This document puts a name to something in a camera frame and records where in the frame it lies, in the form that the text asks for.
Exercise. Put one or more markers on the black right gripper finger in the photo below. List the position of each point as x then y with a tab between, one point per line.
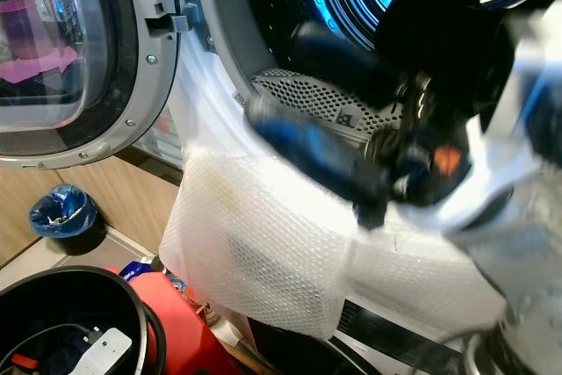
347	63
316	151

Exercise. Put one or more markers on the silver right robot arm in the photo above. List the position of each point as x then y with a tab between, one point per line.
522	278

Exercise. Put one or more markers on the white front-load washing machine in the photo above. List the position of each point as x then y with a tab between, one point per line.
228	85

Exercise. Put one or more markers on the dark navy clothes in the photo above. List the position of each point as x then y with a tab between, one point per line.
44	344

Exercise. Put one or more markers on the black bin with blue liner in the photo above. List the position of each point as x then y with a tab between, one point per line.
63	212

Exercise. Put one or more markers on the clear bubble wrap sheet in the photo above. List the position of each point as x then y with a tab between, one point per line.
255	243

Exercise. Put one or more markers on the black round laundry bucket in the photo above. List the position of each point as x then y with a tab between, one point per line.
79	287

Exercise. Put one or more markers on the round glass washer door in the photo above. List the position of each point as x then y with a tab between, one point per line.
154	85

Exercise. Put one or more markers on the red plastic container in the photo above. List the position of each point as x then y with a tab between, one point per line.
184	322

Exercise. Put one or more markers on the white power adapter box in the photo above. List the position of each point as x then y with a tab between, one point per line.
101	350

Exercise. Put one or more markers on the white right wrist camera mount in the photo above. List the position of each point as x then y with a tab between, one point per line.
518	85

